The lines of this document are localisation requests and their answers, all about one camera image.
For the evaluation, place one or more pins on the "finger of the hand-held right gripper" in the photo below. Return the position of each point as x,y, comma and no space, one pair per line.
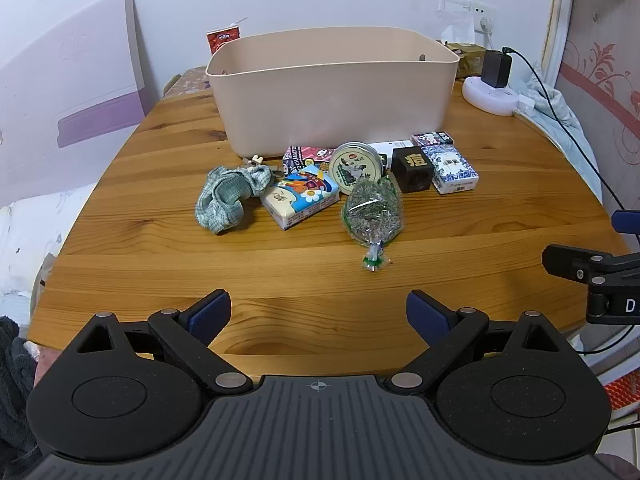
567,261
625,221

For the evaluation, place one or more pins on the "white blue small box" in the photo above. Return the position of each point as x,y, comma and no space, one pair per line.
387,149

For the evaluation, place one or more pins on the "pink cartoon card box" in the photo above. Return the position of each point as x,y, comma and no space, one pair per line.
305,156

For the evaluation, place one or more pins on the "dark fleece cloth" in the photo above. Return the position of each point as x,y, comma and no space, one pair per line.
12,385

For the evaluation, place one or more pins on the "white floral sheet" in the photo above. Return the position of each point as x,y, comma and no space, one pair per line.
35,240

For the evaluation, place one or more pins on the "blue and white tissue pack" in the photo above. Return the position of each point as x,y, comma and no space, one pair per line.
454,170

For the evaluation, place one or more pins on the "colourful cartoon tissue pack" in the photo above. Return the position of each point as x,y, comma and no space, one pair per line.
300,195

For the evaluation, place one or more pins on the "round white power strip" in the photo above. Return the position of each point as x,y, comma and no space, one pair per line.
492,100

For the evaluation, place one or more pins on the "bear hair clip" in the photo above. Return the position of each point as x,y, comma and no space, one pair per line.
257,161

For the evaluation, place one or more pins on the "beige plastic storage bin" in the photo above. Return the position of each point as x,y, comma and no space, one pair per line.
325,95

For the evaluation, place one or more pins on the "white and purple board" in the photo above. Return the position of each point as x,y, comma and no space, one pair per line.
70,85

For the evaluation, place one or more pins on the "light blue blanket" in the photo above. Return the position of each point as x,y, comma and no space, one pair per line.
560,105

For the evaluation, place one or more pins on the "white wall socket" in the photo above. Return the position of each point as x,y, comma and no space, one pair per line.
465,10

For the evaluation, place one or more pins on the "black power adapter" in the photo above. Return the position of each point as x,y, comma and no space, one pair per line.
496,67

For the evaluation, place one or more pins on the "floral patterned box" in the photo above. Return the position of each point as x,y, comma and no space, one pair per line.
187,82

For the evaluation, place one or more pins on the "dark patterned card box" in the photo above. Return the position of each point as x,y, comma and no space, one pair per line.
433,138

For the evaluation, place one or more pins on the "green and gold box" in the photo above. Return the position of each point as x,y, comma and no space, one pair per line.
469,57

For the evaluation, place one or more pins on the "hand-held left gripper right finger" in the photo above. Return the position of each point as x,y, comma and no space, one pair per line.
425,316

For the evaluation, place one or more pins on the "dark wooden cube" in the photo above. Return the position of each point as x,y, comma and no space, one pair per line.
411,169

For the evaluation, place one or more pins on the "red drink carton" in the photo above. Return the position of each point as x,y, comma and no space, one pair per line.
224,40

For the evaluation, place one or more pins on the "green checked cloth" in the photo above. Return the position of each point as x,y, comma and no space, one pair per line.
222,200

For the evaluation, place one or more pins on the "floral patterned panel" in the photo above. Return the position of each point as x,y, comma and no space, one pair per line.
600,60

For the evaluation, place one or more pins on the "round green tin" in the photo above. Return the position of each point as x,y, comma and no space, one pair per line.
356,166

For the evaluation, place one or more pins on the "clear bag of dried herbs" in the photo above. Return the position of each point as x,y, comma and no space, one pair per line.
372,210

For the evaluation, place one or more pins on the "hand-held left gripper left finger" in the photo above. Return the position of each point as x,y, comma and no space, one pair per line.
207,316

